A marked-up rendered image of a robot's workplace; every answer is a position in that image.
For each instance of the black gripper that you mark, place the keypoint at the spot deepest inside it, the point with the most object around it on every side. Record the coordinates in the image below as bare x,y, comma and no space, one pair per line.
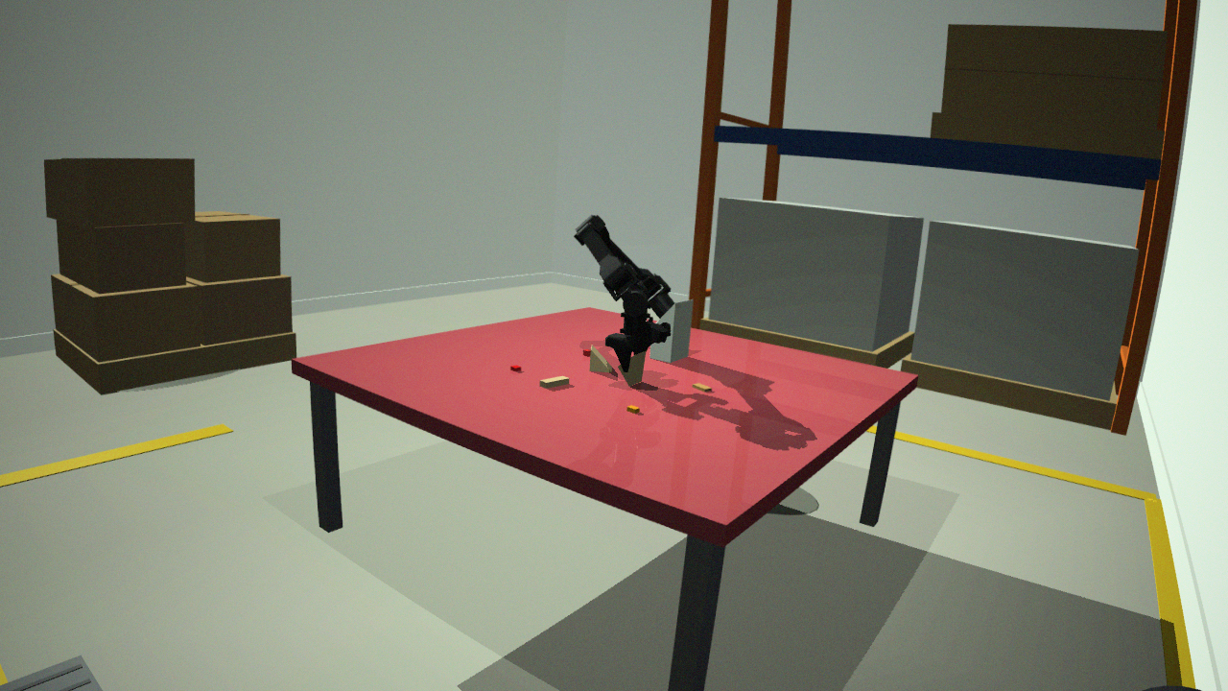
625,344

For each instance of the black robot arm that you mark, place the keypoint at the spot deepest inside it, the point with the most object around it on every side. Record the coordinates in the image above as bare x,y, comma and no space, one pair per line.
632,284

